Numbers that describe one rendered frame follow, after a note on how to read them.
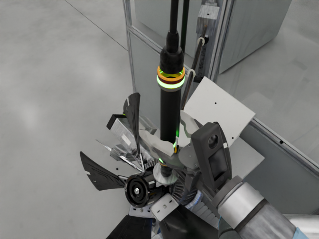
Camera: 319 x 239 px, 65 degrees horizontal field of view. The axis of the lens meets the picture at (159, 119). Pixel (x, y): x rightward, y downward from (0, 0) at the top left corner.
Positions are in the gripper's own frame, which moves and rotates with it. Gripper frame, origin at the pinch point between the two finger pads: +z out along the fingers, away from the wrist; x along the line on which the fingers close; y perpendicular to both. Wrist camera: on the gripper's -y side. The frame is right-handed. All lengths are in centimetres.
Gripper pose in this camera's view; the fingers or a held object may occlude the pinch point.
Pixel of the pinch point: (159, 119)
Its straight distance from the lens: 53.2
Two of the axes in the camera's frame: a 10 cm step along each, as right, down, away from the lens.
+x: 7.7, -5.0, 3.8
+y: 0.0, 6.1, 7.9
